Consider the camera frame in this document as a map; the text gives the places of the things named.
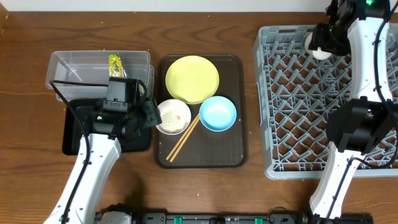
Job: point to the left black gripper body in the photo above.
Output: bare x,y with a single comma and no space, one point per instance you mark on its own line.
147,116

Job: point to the yellow round plate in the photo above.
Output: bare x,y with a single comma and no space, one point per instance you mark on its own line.
192,79

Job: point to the wooden chopstick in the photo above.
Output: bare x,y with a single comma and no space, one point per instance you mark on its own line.
184,143
180,141

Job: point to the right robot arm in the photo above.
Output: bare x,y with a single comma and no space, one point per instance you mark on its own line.
358,29

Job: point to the clear plastic bin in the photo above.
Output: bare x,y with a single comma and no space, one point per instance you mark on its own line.
92,66

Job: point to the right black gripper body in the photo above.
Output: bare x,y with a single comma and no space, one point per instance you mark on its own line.
324,38

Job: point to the white bowl with rice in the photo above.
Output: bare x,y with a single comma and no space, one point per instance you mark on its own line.
175,117

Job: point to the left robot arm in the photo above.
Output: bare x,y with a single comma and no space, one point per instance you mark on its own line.
99,130

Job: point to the dark brown serving tray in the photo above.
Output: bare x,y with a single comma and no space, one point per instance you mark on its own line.
205,149

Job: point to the black plastic bin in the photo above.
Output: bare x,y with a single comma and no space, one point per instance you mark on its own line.
72,132

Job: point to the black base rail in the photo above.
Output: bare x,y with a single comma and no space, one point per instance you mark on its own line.
121,213

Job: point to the grey plastic dishwasher rack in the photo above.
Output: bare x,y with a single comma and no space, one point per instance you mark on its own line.
297,93

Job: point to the green yellow snack wrapper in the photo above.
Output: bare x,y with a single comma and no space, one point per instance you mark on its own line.
115,66

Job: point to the light blue bowl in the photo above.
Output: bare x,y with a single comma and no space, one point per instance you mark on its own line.
217,113

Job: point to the white plastic cup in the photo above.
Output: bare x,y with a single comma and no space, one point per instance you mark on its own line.
313,46

